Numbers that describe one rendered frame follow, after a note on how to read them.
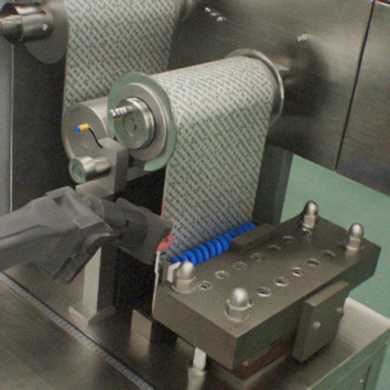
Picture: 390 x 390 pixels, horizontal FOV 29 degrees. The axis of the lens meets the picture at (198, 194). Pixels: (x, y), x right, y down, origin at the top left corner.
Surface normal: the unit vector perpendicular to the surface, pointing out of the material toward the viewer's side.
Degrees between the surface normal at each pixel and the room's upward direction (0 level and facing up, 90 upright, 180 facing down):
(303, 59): 90
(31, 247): 110
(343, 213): 0
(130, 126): 90
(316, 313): 90
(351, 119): 90
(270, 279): 0
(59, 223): 24
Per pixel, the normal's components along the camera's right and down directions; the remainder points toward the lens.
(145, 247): -0.52, -0.22
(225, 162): 0.73, 0.39
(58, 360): 0.12, -0.88
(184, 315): -0.67, 0.26
